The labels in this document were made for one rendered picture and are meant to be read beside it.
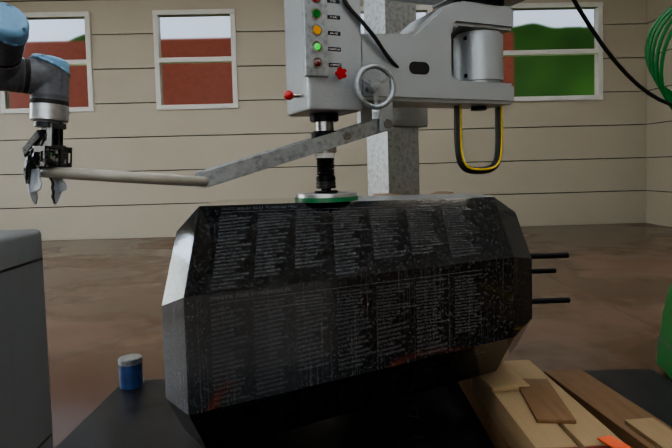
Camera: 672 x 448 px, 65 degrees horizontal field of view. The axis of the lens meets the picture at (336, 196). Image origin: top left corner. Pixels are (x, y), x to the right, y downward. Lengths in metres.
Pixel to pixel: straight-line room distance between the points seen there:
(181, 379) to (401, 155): 1.50
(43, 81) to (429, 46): 1.22
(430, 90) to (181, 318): 1.12
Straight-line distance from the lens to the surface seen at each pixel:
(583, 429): 1.77
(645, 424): 2.11
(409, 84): 1.90
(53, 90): 1.54
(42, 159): 1.55
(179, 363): 1.67
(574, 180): 8.78
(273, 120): 7.96
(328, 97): 1.74
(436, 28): 2.00
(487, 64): 2.12
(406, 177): 2.63
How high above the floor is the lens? 0.96
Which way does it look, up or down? 3 degrees down
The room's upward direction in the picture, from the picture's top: 2 degrees counter-clockwise
